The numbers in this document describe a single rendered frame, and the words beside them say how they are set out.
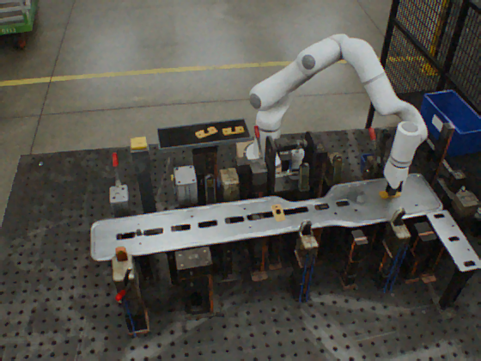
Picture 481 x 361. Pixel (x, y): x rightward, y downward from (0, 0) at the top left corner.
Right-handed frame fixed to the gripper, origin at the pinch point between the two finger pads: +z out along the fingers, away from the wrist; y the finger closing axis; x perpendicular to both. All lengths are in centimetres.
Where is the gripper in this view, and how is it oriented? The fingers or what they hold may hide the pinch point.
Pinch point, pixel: (391, 189)
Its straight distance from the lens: 204.5
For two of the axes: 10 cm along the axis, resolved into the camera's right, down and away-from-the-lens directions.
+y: 2.2, 6.8, -7.0
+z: -0.2, 7.2, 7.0
